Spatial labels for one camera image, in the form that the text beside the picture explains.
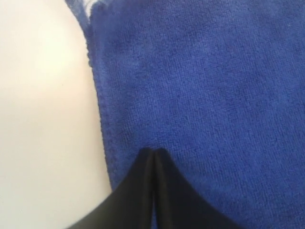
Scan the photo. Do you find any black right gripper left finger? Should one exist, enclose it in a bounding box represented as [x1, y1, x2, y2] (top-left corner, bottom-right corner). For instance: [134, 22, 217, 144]
[70, 148, 154, 229]

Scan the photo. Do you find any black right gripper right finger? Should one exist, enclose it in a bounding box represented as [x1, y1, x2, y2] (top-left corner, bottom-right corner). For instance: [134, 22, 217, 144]
[154, 148, 240, 229]

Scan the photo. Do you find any blue microfiber towel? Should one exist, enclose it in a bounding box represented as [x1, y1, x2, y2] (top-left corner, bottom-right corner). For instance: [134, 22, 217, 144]
[66, 0, 305, 229]

